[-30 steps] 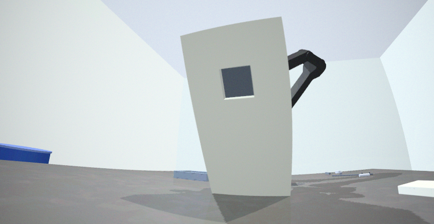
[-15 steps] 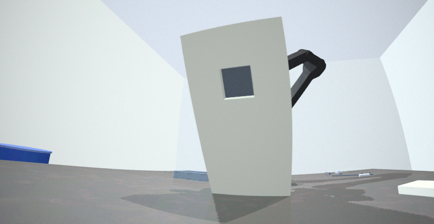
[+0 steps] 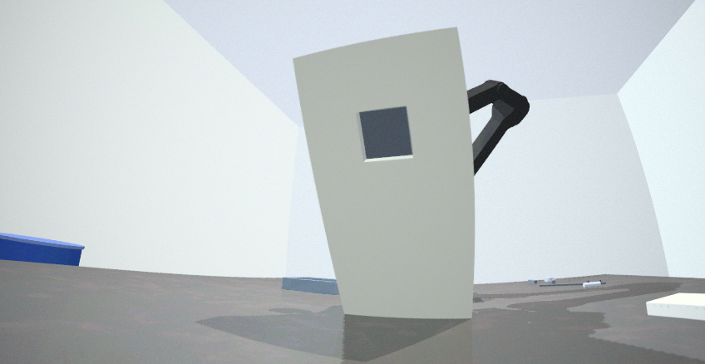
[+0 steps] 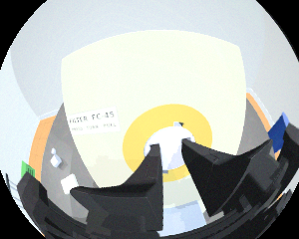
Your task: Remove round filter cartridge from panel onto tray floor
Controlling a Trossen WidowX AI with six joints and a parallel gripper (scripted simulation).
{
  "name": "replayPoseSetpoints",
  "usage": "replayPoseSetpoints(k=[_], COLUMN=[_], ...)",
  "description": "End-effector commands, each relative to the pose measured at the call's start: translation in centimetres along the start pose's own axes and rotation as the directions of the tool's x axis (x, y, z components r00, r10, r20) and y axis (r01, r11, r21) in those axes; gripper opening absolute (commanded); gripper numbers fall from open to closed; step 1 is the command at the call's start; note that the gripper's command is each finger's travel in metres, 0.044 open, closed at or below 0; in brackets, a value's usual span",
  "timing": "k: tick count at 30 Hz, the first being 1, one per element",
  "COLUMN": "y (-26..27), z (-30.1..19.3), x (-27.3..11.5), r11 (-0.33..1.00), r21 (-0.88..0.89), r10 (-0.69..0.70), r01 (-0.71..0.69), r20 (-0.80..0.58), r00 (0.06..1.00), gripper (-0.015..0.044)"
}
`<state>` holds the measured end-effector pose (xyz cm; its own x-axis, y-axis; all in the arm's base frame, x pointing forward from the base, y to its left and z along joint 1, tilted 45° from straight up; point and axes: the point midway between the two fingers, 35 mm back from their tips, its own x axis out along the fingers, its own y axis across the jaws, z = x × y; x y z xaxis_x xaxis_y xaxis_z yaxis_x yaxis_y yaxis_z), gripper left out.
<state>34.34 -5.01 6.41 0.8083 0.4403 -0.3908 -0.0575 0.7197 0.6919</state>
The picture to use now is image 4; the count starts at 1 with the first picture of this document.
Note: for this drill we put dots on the white flat slab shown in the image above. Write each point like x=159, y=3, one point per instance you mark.
x=69, y=183

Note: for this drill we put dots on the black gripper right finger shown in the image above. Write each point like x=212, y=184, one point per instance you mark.
x=217, y=175

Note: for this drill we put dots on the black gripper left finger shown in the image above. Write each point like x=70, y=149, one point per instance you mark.
x=140, y=195

